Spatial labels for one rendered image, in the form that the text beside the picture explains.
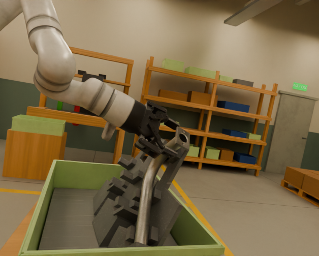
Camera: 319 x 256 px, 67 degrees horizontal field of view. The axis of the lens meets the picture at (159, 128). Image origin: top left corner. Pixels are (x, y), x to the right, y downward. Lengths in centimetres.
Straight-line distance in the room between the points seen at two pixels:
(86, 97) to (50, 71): 8
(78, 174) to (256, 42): 608
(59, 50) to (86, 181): 68
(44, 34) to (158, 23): 538
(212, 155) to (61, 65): 526
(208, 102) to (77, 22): 325
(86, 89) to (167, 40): 537
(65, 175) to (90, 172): 10
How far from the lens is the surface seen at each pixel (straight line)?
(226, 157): 583
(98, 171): 109
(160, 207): 63
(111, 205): 77
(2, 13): 72
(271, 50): 695
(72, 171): 108
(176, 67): 522
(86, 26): 576
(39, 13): 61
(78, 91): 54
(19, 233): 92
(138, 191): 65
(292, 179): 568
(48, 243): 75
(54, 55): 51
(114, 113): 52
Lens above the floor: 125
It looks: 5 degrees down
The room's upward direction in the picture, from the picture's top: 10 degrees clockwise
